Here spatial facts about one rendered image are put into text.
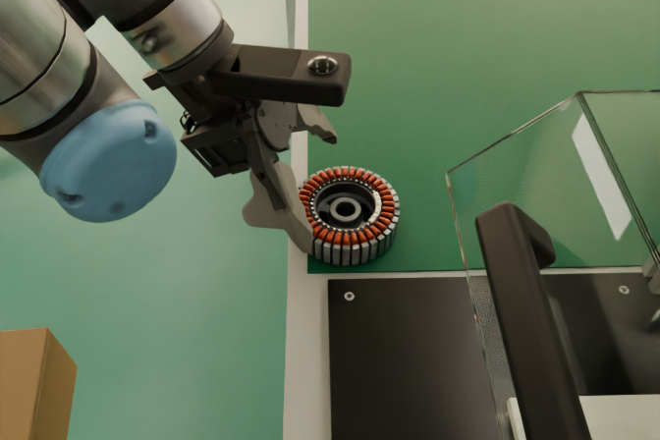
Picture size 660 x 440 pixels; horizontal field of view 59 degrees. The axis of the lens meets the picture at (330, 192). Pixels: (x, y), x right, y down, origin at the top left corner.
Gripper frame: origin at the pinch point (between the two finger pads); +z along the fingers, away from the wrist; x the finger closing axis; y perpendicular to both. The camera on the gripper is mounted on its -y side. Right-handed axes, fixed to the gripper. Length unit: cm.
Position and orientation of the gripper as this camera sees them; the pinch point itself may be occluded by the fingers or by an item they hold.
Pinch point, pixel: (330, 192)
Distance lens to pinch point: 58.9
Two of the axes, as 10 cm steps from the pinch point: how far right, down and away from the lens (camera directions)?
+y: -8.5, 2.1, 4.8
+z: 4.9, 6.4, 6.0
